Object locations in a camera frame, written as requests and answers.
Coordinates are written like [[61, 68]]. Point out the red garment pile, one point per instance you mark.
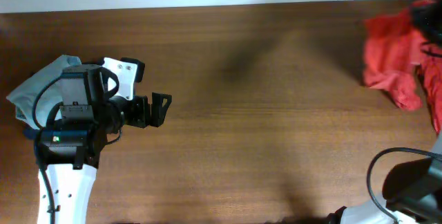
[[431, 70]]

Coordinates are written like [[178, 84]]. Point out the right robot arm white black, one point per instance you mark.
[[411, 192]]

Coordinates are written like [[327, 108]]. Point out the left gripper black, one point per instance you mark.
[[143, 118]]

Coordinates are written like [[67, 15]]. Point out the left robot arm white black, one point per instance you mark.
[[67, 149]]

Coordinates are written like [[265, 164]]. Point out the grey folded shirt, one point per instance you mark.
[[23, 97]]

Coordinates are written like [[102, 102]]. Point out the red t-shirt with logo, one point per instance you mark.
[[392, 52]]

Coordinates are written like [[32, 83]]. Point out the dark navy folded garment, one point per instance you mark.
[[30, 134]]

